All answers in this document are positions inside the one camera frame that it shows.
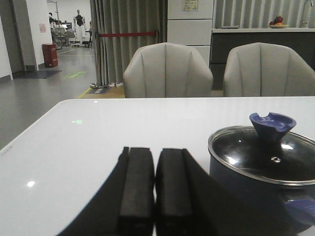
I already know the dark blue saucepan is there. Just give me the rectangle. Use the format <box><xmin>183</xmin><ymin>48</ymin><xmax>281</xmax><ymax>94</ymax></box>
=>
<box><xmin>210</xmin><ymin>151</ymin><xmax>315</xmax><ymax>233</ymax></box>

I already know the glass pot lid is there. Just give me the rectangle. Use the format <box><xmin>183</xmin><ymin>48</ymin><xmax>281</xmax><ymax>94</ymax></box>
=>
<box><xmin>208</xmin><ymin>112</ymin><xmax>315</xmax><ymax>186</ymax></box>

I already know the grey curtain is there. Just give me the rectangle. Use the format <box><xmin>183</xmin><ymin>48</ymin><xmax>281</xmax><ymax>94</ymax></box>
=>
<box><xmin>90</xmin><ymin>0</ymin><xmax>167</xmax><ymax>88</ymax></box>

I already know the fruit plate on sideboard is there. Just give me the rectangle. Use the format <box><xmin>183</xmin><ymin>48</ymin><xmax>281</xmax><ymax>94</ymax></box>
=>
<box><xmin>268</xmin><ymin>16</ymin><xmax>289</xmax><ymax>29</ymax></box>

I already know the grey upholstered chair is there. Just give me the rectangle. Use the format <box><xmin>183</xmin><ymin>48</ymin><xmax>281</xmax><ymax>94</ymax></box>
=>
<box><xmin>223</xmin><ymin>42</ymin><xmax>315</xmax><ymax>97</ymax></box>
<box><xmin>123</xmin><ymin>42</ymin><xmax>213</xmax><ymax>98</ymax></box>

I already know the red trash bin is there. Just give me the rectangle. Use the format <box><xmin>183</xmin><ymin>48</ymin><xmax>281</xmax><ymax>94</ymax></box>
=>
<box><xmin>42</xmin><ymin>43</ymin><xmax>58</xmax><ymax>67</ymax></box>

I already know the red belt barrier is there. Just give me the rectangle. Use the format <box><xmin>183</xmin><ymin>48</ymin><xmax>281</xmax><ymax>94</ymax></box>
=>
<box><xmin>94</xmin><ymin>31</ymin><xmax>159</xmax><ymax>38</ymax></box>

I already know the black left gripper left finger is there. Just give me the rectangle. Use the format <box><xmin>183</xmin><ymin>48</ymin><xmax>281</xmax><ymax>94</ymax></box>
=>
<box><xmin>60</xmin><ymin>147</ymin><xmax>155</xmax><ymax>236</ymax></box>

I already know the left grey upholstered chair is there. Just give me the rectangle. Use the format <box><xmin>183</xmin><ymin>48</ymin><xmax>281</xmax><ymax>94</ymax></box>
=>
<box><xmin>123</xmin><ymin>42</ymin><xmax>213</xmax><ymax>98</ymax></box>

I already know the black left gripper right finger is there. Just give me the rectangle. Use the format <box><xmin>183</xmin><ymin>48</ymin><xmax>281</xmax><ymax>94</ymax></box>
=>
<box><xmin>156</xmin><ymin>148</ymin><xmax>236</xmax><ymax>236</ymax></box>

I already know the dark sideboard cabinet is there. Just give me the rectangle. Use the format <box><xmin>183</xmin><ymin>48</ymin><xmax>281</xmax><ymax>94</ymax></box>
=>
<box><xmin>211</xmin><ymin>28</ymin><xmax>315</xmax><ymax>96</ymax></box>

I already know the white humanoid robot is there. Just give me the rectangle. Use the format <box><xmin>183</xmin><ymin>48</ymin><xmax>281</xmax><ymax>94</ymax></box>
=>
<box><xmin>73</xmin><ymin>9</ymin><xmax>86</xmax><ymax>44</ymax></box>

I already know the white cabinet panel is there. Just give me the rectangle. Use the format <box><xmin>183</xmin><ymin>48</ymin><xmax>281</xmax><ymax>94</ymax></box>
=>
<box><xmin>167</xmin><ymin>0</ymin><xmax>214</xmax><ymax>65</ymax></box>

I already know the right grey upholstered chair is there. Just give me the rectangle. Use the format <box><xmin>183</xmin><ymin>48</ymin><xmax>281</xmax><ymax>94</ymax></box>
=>
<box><xmin>223</xmin><ymin>42</ymin><xmax>315</xmax><ymax>97</ymax></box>

